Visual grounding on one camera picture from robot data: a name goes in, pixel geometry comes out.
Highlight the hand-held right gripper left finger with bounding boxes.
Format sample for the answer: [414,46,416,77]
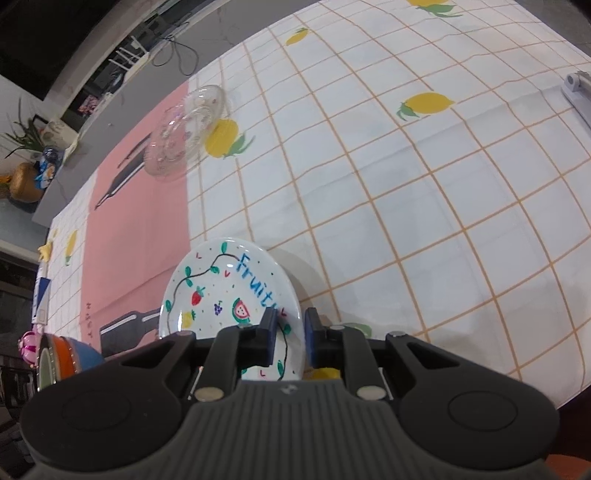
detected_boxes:
[121,308,282,400]

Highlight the white stand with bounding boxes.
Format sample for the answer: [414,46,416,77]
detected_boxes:
[561,70,591,134]

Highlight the black cable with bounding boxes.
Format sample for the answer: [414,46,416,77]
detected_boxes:
[152,37,198,76]

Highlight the clear glass plate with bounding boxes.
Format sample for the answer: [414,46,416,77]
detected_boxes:
[144,84,227,180]

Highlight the blue bowl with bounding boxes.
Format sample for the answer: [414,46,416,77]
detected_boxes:
[69,338,106,372]

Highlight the black television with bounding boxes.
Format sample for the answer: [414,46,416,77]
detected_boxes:
[0,0,167,100]

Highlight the pink striped object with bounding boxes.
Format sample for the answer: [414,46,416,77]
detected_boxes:
[17,330,44,367]

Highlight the pink placemat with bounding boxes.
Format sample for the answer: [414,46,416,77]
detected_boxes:
[79,80,218,361]

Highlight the white router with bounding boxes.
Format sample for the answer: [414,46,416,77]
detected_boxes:
[107,34,153,70]

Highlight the brown woven basket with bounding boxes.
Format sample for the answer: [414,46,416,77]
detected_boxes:
[9,161,43,204]

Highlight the white fruit painted plate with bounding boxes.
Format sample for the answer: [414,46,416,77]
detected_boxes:
[158,237,305,381]

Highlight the steel bowl with orange outside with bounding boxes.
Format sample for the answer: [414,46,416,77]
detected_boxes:
[48,335,77,381]

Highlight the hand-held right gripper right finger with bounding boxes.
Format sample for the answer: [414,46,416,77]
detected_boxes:
[305,307,455,400]

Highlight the blue and white box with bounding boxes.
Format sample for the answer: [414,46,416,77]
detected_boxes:
[31,277,51,324]

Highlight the checkered fruit print tablecloth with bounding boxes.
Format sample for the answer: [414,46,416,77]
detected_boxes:
[31,0,591,411]

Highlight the green potted plant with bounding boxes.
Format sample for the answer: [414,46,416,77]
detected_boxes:
[0,97,47,160]

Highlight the dark furniture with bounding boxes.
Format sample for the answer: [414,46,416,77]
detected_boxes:
[0,249,40,416]

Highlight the blue snack packet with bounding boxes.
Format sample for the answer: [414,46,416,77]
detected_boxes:
[34,147,65,190]

